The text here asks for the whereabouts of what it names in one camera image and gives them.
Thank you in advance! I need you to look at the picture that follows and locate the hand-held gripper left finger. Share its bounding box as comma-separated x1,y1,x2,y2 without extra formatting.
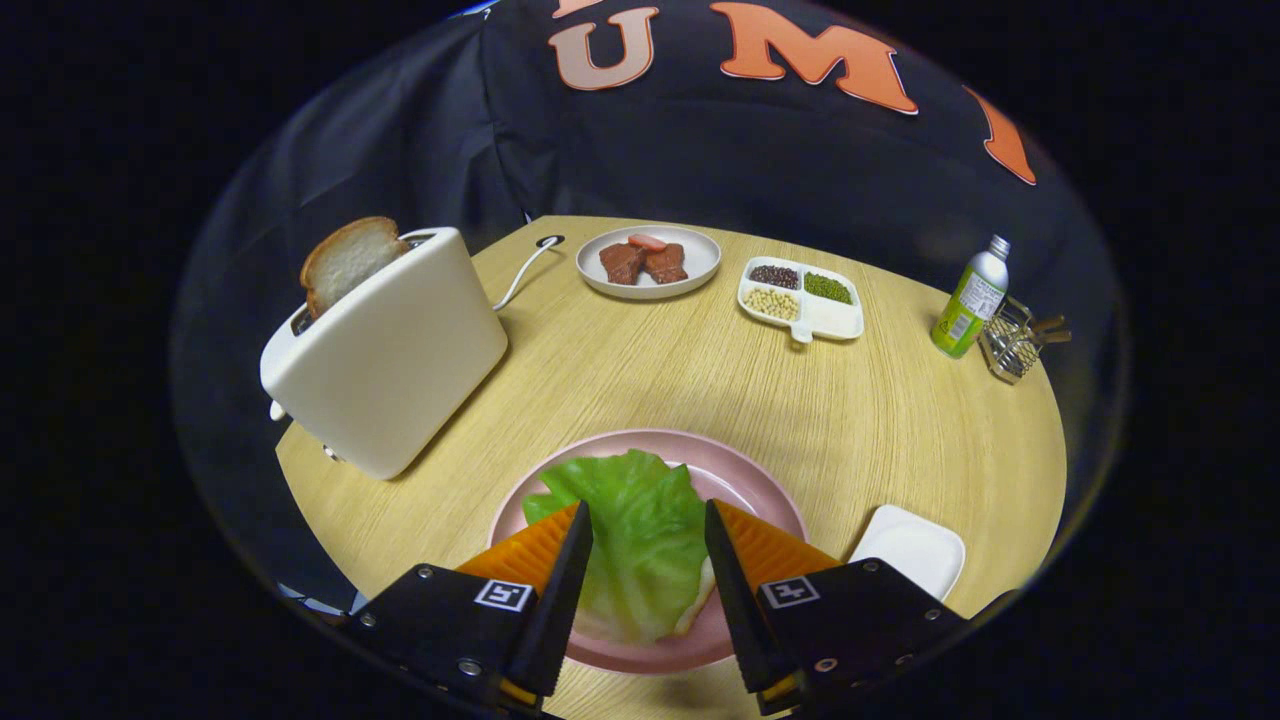
348,499,595,713

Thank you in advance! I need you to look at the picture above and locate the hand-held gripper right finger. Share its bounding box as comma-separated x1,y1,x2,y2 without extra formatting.
704,498,969,717

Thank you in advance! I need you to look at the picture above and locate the green lettuce leaf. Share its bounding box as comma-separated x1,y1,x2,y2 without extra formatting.
522,449,717,646

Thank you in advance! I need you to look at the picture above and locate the toasted bread slice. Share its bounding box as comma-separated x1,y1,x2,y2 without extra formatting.
301,216,411,321

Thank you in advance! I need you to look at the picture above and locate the pink round plate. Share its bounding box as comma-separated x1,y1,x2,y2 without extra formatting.
487,429,809,675

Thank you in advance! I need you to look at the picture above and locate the white squarish plate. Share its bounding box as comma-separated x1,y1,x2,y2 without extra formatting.
848,504,967,602

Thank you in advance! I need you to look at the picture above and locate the cream white toaster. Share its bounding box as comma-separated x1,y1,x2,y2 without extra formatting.
260,227,509,481

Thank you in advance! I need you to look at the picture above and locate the white divided tray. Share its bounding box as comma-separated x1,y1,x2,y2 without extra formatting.
737,256,865,345

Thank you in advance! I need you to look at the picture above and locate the pile of yellow soybeans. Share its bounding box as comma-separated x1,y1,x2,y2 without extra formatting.
744,288,801,322

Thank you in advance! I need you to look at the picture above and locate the brown meat piece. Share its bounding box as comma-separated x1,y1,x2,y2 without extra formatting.
643,243,689,285
600,243,646,286

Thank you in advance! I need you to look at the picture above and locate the grey round plate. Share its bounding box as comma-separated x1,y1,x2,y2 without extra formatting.
576,225,722,301

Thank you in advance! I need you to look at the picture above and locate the green label bottle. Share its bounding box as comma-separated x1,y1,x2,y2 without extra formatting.
931,235,1011,359

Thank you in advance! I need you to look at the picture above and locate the black backdrop cloth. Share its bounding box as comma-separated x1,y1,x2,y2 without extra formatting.
170,0,1131,616

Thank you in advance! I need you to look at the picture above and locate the white toaster cable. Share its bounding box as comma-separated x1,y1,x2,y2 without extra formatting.
492,236,566,312

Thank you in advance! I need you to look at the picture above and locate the metal wire basket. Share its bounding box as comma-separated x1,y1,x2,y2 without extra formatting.
979,296,1051,385

